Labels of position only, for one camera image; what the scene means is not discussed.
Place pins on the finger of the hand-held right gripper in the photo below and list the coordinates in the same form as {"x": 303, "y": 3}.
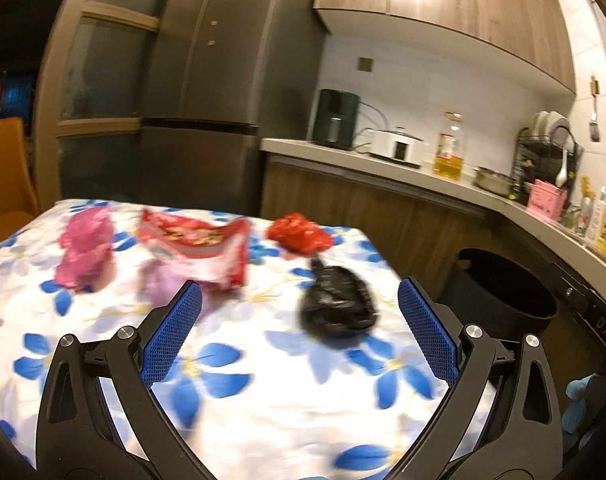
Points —
{"x": 567, "y": 287}

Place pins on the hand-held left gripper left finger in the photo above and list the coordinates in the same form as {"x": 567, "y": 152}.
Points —
{"x": 175, "y": 335}

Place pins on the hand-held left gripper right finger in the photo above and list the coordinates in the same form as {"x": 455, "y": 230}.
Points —
{"x": 428, "y": 330}

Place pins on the purple plastic bag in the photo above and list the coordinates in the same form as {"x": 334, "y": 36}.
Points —
{"x": 158, "y": 285}

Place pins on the black round bin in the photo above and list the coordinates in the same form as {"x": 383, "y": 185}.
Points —
{"x": 498, "y": 290}

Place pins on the red snack packet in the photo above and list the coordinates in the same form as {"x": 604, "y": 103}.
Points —
{"x": 198, "y": 245}

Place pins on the large black plastic bag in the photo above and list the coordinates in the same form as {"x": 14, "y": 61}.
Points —
{"x": 335, "y": 305}

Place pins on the pink plastic bag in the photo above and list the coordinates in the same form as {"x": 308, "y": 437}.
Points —
{"x": 85, "y": 250}

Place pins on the red plastic bag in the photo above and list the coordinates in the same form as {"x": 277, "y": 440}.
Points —
{"x": 298, "y": 232}

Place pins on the person's right hand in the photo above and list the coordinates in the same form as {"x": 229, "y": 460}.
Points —
{"x": 585, "y": 402}

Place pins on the white drink can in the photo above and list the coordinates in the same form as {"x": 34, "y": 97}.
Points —
{"x": 587, "y": 215}

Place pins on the pink utensil holder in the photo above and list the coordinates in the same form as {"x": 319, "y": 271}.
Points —
{"x": 545, "y": 200}

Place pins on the yellow kitchen utensil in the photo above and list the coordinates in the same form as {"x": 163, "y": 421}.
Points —
{"x": 586, "y": 185}

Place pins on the blue floral tablecloth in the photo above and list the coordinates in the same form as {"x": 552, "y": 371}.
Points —
{"x": 263, "y": 400}

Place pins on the white spoon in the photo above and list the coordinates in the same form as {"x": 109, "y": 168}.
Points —
{"x": 561, "y": 172}

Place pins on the steel bowl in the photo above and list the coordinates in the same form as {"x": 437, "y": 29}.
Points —
{"x": 493, "y": 182}

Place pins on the black dish rack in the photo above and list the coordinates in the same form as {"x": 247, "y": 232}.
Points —
{"x": 538, "y": 160}

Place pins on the kitchen counter with wooden cabinets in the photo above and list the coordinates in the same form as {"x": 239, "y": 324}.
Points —
{"x": 358, "y": 200}

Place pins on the hanging metal spatula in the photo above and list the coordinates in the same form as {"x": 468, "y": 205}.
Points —
{"x": 594, "y": 127}

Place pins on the white bowl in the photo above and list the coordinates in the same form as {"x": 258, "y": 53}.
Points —
{"x": 559, "y": 125}

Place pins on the white plate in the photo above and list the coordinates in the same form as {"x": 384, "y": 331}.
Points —
{"x": 540, "y": 122}

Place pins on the cooking oil bottle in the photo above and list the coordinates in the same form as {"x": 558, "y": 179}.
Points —
{"x": 450, "y": 155}

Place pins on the white electric cooker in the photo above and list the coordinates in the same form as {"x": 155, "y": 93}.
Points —
{"x": 395, "y": 147}

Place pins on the black air fryer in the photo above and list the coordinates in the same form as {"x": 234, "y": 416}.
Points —
{"x": 335, "y": 117}

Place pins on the orange chair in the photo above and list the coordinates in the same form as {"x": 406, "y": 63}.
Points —
{"x": 8, "y": 170}

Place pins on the wooden glass door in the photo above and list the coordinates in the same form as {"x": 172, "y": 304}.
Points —
{"x": 103, "y": 85}

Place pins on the grey refrigerator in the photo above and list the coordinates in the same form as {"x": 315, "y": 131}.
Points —
{"x": 233, "y": 60}

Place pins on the dark wall socket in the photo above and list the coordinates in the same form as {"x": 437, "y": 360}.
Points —
{"x": 365, "y": 64}

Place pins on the wooden wall cabinet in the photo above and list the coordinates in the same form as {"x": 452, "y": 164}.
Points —
{"x": 458, "y": 5}

